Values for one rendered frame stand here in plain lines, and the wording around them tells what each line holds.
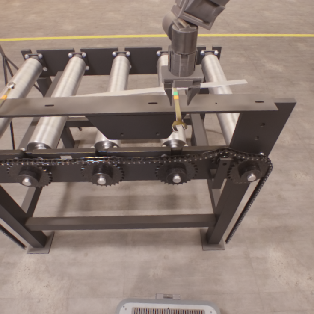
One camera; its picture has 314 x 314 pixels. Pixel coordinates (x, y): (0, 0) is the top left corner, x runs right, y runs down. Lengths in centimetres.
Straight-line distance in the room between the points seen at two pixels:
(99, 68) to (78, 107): 104
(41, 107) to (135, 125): 31
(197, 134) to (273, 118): 44
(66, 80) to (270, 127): 109
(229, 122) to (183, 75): 58
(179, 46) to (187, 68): 5
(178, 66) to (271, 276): 150
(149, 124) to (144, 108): 12
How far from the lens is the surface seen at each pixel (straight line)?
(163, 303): 135
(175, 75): 59
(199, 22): 56
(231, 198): 120
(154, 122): 82
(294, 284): 184
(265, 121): 89
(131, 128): 84
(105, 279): 167
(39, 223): 155
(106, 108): 73
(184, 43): 55
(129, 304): 136
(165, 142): 99
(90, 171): 94
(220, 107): 74
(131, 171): 100
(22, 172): 102
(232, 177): 101
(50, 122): 118
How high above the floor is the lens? 159
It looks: 49 degrees down
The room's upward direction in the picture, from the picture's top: straight up
